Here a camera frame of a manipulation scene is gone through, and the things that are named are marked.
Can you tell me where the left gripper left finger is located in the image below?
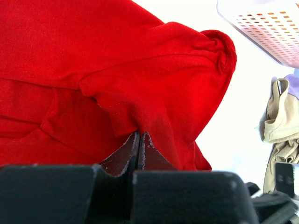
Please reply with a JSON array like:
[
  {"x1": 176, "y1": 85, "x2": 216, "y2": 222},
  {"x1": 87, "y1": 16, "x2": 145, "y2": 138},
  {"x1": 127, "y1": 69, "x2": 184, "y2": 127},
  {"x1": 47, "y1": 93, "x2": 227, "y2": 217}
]
[{"x1": 0, "y1": 132, "x2": 140, "y2": 224}]

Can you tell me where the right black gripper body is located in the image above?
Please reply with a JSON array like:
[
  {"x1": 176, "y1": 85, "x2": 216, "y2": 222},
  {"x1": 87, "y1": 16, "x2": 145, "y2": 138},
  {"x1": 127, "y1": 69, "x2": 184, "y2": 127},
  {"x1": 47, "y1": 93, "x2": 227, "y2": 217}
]
[{"x1": 252, "y1": 162, "x2": 299, "y2": 224}]

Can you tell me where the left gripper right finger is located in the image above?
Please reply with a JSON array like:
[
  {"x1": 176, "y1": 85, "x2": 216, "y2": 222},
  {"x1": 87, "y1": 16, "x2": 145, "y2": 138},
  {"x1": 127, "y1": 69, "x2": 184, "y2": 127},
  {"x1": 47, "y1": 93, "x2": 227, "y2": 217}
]
[{"x1": 131, "y1": 133, "x2": 259, "y2": 224}]

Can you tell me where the red t-shirt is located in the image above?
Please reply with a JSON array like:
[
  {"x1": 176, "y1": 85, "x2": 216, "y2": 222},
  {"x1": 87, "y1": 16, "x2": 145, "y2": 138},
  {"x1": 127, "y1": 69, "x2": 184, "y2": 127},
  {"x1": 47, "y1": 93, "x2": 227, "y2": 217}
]
[{"x1": 0, "y1": 0, "x2": 236, "y2": 170}]

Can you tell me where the beige t-shirt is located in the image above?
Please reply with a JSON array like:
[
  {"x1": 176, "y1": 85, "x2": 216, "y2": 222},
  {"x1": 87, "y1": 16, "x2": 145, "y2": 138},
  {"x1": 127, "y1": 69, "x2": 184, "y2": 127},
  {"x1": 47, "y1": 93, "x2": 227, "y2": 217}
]
[{"x1": 263, "y1": 78, "x2": 299, "y2": 193}]

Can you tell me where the purple t-shirt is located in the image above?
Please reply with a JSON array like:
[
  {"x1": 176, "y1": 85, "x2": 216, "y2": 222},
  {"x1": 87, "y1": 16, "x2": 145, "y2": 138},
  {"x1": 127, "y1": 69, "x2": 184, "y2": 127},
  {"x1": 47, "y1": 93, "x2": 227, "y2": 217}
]
[{"x1": 285, "y1": 69, "x2": 299, "y2": 99}]

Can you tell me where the white plastic basket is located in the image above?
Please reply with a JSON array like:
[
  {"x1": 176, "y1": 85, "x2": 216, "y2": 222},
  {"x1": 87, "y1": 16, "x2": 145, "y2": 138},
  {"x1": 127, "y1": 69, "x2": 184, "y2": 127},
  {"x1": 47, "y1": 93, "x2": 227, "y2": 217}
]
[{"x1": 216, "y1": 0, "x2": 299, "y2": 69}]

